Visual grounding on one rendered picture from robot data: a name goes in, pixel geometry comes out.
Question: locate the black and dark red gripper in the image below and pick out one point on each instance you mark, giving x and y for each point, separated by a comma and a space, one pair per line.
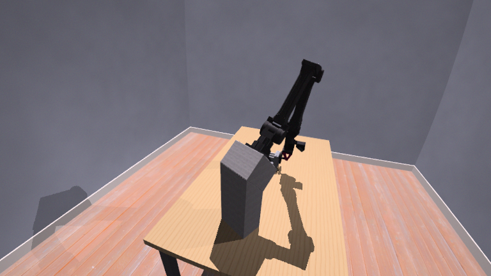
286, 151

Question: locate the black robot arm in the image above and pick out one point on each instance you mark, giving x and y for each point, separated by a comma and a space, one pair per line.
298, 96

